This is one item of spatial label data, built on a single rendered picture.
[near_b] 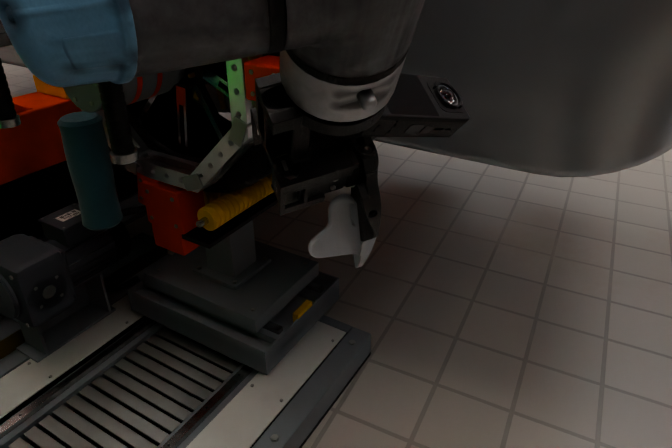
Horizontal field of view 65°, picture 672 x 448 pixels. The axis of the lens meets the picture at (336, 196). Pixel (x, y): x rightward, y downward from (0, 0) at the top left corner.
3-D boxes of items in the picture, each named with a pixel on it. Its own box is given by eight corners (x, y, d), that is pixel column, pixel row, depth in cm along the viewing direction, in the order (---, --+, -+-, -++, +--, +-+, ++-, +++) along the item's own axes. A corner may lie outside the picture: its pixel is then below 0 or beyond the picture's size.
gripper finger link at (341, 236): (310, 281, 49) (293, 197, 44) (369, 260, 51) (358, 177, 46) (321, 301, 47) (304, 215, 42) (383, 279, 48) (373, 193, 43)
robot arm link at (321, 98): (379, -27, 33) (435, 76, 30) (367, 25, 37) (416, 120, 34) (262, -2, 31) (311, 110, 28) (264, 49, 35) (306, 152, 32)
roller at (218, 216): (286, 188, 140) (285, 168, 138) (209, 239, 118) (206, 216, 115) (269, 183, 143) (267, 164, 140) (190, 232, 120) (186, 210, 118)
